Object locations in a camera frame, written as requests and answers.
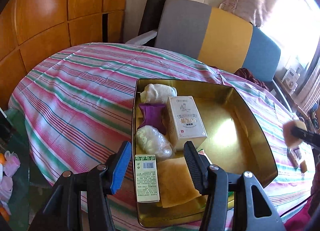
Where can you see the yellow sponge slab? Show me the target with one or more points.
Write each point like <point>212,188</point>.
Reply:
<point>175,184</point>

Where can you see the wooden wardrobe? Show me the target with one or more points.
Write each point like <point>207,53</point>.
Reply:
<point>33,30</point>

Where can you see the right striped curtain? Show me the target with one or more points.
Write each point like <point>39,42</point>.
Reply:
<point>309,91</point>

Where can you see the small green medicine box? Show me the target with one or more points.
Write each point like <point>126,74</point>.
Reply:
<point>146,179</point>

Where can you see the small yellow sponge wedge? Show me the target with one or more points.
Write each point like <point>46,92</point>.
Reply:
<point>303,167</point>

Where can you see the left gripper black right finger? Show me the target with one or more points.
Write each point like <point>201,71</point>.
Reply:
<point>197,168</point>

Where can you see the large white tea box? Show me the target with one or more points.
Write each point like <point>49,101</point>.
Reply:
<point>185,123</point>

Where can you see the purple snack wrapper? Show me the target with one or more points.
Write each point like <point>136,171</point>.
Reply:
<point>152,116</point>

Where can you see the black rolled mat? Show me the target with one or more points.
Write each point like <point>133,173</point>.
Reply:
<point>151,16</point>

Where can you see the striped bed sheet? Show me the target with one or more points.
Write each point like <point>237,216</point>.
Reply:
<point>77,107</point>

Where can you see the small white ball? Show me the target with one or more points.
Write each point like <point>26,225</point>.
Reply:
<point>157,94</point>

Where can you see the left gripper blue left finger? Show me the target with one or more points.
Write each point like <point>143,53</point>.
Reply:
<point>118,167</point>

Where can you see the gold tin tray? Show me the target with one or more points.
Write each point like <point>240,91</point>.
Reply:
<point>235,142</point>

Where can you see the wooden side table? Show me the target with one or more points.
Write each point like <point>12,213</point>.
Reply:
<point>290,98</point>

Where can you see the grey yellow blue armchair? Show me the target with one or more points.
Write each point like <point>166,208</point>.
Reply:
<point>217,38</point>

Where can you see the white product box on table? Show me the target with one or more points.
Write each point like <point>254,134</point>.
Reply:
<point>290,78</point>

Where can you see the large white plastic-wrapped bun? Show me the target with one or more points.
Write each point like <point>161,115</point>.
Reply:
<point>154,143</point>

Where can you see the maroon cloth on chair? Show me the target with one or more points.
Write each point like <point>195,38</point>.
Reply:
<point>246,74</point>

